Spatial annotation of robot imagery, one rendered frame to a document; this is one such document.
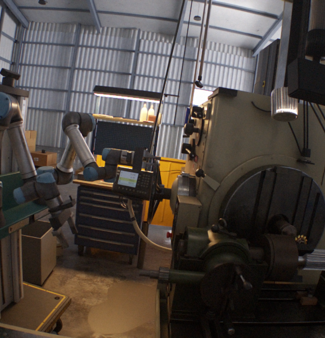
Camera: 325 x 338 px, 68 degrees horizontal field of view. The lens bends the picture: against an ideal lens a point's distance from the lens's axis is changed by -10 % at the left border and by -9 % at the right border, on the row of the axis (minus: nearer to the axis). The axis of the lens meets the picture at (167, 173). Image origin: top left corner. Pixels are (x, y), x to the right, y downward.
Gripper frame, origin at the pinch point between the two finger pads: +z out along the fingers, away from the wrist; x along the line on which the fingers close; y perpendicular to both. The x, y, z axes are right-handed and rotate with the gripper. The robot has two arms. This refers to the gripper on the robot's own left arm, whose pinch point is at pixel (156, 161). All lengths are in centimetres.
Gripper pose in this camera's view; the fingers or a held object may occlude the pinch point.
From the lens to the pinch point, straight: 151.9
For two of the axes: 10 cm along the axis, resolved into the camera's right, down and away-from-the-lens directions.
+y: -0.6, 0.2, 10.0
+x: -1.3, 9.9, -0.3
